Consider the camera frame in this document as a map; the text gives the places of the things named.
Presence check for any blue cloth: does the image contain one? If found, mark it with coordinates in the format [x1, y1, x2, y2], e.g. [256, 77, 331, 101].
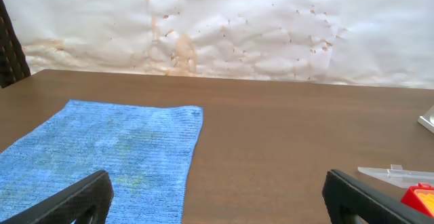
[0, 99, 204, 224]

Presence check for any white and blue stand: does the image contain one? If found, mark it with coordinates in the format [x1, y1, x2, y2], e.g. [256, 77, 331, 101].
[417, 105, 434, 135]

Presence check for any red and yellow tip box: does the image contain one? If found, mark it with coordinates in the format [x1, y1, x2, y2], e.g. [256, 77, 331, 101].
[357, 164, 434, 218]

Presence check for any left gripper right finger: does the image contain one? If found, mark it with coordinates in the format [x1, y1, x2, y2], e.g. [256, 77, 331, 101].
[321, 168, 434, 224]

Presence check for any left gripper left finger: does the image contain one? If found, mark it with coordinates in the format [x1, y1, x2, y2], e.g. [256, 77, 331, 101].
[0, 170, 115, 224]

